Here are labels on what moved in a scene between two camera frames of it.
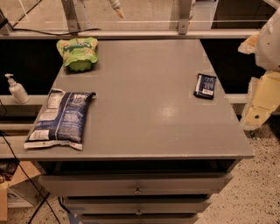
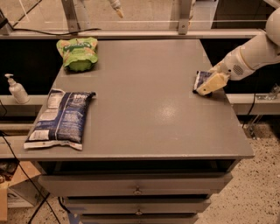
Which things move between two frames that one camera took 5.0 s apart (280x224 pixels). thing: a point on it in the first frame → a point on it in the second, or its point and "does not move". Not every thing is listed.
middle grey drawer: x=136 y=206 does not move
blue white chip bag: x=63 y=120 does not move
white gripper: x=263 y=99 → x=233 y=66
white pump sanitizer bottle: x=17 y=90 does not move
